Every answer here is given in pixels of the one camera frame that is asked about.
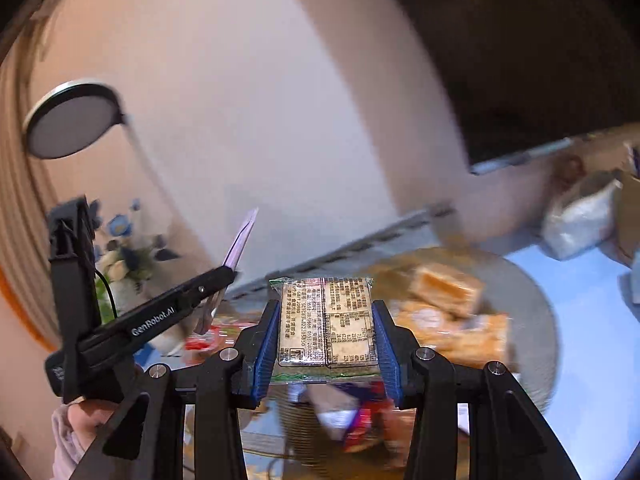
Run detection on beige curtain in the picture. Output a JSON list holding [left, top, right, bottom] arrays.
[[0, 25, 66, 341]]

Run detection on person's left hand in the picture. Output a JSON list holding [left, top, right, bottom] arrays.
[[67, 397, 125, 443]]

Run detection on purple white snack packet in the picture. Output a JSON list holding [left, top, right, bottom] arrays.
[[192, 207, 261, 336]]

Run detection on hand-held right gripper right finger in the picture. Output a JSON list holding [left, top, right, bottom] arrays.
[[371, 299, 583, 480]]

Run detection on small beige cracker packet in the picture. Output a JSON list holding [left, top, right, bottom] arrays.
[[269, 276, 381, 383]]

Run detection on person's left forearm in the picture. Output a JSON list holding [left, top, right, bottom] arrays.
[[51, 402, 96, 480]]

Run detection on cardboard box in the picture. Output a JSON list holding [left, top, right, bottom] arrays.
[[607, 145, 640, 268]]

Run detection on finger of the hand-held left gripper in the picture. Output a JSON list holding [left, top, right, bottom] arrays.
[[192, 266, 238, 311]]

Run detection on orange curtain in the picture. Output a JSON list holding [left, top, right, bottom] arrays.
[[0, 265, 56, 353]]

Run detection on black cable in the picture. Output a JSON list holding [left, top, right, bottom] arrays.
[[94, 269, 120, 320]]

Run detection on patterned woven table mat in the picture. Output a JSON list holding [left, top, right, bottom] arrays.
[[180, 202, 556, 480]]

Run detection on orange label cookie packet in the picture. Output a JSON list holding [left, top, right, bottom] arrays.
[[387, 300, 511, 368]]

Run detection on blue white artificial flowers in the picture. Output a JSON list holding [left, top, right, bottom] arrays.
[[90, 197, 181, 293]]

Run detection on blue white snack packet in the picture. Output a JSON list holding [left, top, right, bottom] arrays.
[[342, 385, 401, 456]]

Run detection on white plastic bag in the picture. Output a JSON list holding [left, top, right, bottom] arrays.
[[540, 170, 626, 261]]

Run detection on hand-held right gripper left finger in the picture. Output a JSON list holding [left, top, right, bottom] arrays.
[[75, 299, 282, 480]]

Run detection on round lamp head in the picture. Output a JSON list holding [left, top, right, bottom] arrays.
[[22, 79, 133, 161]]

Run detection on black television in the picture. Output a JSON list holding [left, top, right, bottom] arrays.
[[360, 0, 640, 177]]

